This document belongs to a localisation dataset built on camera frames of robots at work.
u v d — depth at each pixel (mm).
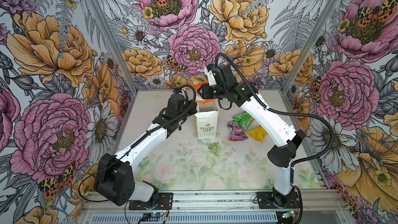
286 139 465
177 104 612
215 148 878
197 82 714
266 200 733
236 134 923
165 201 733
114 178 411
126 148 470
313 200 765
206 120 795
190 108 604
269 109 489
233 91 523
